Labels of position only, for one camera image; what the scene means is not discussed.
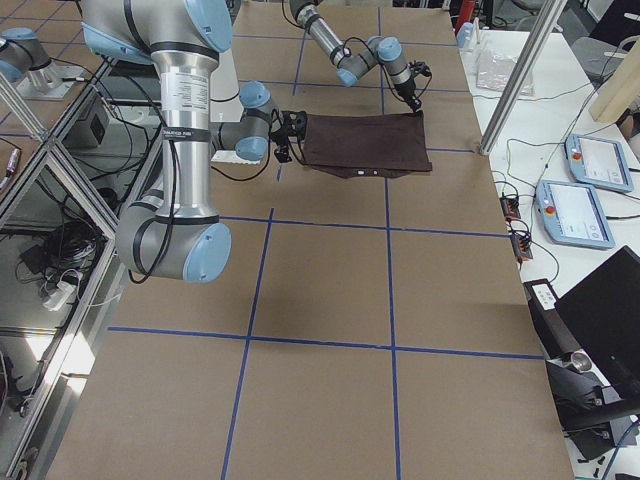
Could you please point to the teach pendant tablet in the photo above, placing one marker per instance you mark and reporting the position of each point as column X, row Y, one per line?
column 572, row 215
column 598, row 162

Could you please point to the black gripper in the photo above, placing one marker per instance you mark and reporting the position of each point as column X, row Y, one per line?
column 298, row 123
column 406, row 92

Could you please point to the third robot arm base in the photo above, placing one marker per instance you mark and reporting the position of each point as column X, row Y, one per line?
column 26, row 64

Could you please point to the near teach pendant tablet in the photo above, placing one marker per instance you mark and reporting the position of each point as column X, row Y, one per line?
column 572, row 215

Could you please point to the red cylinder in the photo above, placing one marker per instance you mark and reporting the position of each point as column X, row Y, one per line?
column 465, row 14

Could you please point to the far teach pendant tablet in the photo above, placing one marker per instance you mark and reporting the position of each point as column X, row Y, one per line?
column 598, row 162

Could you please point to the black box with label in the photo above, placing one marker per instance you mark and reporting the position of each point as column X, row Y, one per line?
column 553, row 333

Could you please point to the silver metal cup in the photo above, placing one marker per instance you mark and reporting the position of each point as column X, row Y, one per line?
column 580, row 362

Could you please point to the clear plastic bag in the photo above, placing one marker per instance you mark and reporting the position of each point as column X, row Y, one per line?
column 494, row 69

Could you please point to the aluminium frame rack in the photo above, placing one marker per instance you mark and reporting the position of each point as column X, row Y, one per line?
column 79, row 162

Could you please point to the orange black connector block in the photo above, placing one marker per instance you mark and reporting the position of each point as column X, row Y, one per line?
column 519, row 232

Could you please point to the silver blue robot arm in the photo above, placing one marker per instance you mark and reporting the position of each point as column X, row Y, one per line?
column 354, row 57
column 174, row 231

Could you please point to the white power strip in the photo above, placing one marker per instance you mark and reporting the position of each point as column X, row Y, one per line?
column 63, row 294

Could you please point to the black laptop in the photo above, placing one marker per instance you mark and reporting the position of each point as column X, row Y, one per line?
column 602, row 314

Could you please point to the dark brown t-shirt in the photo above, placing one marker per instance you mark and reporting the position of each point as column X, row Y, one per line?
column 388, row 146

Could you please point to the aluminium frame post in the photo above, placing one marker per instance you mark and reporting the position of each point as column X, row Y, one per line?
column 535, row 42

